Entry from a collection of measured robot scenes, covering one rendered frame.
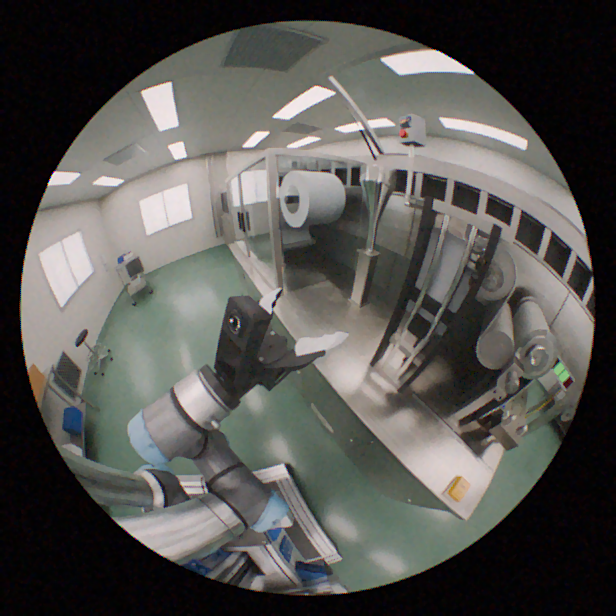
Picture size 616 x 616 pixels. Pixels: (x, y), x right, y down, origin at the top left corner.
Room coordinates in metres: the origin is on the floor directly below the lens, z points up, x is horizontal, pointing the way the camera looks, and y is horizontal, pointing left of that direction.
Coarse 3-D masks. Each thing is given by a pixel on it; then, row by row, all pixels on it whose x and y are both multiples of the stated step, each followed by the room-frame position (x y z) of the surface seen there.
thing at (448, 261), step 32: (448, 224) 0.27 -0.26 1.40; (480, 224) 0.21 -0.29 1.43; (416, 256) 0.30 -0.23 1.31; (448, 256) 0.26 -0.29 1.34; (480, 256) 0.20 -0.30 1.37; (416, 288) 0.30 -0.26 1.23; (448, 288) 0.24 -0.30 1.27; (416, 320) 0.25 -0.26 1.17; (448, 320) 0.20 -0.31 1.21; (384, 352) 0.31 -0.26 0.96; (416, 352) 0.22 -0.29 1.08
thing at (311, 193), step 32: (288, 160) 0.76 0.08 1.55; (320, 160) 0.84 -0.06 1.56; (256, 192) 0.89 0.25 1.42; (288, 192) 0.76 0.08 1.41; (320, 192) 0.85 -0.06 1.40; (352, 192) 0.96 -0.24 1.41; (256, 224) 0.93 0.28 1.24; (288, 224) 0.75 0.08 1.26; (320, 224) 0.85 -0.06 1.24; (352, 224) 0.97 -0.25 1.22; (256, 256) 1.01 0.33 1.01; (288, 256) 0.75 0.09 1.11; (320, 256) 0.85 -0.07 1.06; (352, 256) 0.99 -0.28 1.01; (288, 288) 0.74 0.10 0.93
